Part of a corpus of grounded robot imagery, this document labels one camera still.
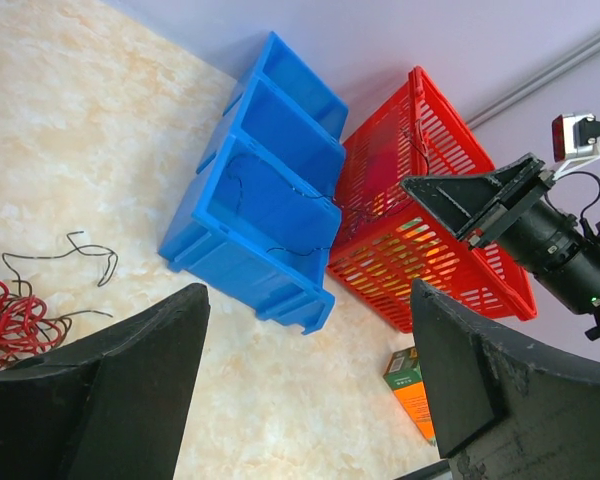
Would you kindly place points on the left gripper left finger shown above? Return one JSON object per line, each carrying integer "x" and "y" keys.
{"x": 112, "y": 405}

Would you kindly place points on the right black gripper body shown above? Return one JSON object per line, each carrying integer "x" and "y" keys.
{"x": 492, "y": 202}

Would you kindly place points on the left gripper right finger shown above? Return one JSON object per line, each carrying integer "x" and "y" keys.
{"x": 504, "y": 405}

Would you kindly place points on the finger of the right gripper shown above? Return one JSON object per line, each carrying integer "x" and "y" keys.
{"x": 435, "y": 194}

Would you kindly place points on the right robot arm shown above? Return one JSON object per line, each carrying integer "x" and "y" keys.
{"x": 561, "y": 252}

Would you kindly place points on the orange yellow sponge pack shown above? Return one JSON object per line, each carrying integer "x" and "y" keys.
{"x": 403, "y": 376}

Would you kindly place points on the blue three-compartment bin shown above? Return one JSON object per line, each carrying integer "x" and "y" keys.
{"x": 258, "y": 220}

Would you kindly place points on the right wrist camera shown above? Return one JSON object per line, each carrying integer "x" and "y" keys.
{"x": 575, "y": 141}

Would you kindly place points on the right aluminium corner post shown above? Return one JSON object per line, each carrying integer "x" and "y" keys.
{"x": 577, "y": 56}

